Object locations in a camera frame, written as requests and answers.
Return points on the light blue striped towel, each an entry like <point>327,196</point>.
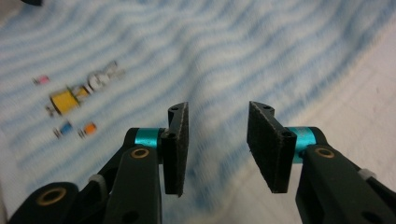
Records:
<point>218,56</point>

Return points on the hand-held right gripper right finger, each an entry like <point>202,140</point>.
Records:
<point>269,146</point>

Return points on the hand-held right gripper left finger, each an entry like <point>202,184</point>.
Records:
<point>176,149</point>

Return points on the white foam mat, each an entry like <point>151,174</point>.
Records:
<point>358,124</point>

